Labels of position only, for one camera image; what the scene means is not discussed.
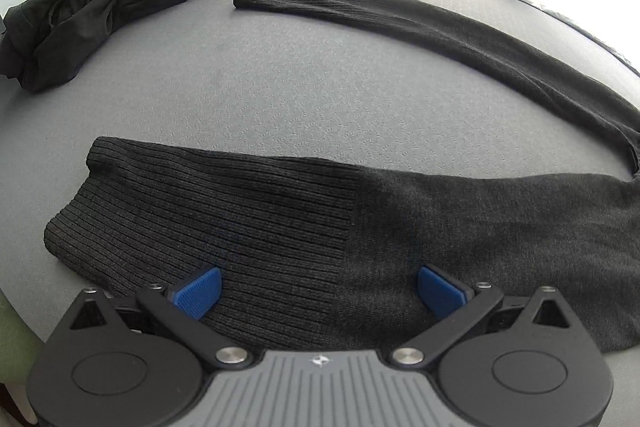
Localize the dark grey knit sweater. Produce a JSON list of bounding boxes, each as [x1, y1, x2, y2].
[[44, 0, 640, 354]]

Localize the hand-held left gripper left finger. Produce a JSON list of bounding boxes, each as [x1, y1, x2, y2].
[[63, 267, 254, 369]]

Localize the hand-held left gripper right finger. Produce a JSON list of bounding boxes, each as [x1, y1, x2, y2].
[[392, 265, 581, 369]]

